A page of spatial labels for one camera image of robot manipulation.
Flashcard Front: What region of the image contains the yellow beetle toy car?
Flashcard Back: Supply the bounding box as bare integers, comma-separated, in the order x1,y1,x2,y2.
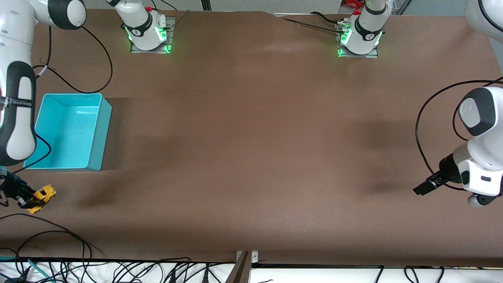
27,184,56,215

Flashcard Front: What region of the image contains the turquoise plastic bin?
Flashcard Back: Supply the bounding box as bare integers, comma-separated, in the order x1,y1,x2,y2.
24,93,113,172

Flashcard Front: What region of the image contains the brown table cover sheet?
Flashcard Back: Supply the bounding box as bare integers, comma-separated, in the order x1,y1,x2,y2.
0,9,503,268

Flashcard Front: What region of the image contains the grey metal bar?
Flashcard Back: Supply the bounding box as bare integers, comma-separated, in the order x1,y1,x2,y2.
225,252,252,283

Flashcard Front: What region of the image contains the long black looped cable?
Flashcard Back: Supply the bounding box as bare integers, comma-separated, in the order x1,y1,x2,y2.
0,213,103,262

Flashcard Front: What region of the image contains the short black looped cable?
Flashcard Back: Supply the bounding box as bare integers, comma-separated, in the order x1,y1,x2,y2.
16,230,87,262

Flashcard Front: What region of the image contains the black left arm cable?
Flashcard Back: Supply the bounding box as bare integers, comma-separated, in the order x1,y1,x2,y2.
415,77,503,191

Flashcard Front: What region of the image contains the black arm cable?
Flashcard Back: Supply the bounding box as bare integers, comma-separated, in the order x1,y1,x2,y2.
415,77,503,191
8,24,114,175

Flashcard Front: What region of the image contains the teal cable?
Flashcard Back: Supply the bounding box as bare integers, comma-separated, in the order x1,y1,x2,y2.
0,255,53,283

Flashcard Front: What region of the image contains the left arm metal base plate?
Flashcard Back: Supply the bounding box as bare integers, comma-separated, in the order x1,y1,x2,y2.
337,22,380,59

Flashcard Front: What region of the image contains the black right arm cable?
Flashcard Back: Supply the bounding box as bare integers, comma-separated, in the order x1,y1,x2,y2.
8,24,114,175

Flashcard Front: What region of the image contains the silver metal bracket plate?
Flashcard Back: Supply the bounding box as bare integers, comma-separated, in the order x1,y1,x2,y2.
236,250,259,264

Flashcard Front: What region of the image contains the black base cable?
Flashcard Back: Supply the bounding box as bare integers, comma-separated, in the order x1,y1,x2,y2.
310,11,346,25
281,17,342,36

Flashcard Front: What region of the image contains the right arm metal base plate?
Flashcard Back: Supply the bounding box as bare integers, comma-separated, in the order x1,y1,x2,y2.
130,17,175,54

